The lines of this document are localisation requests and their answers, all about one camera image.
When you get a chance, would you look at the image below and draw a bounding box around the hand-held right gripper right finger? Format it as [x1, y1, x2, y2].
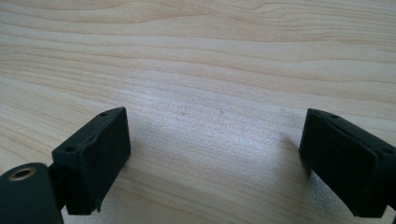
[298, 107, 396, 218]

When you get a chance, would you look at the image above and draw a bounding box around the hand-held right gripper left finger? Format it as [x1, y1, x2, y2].
[49, 106, 132, 217]

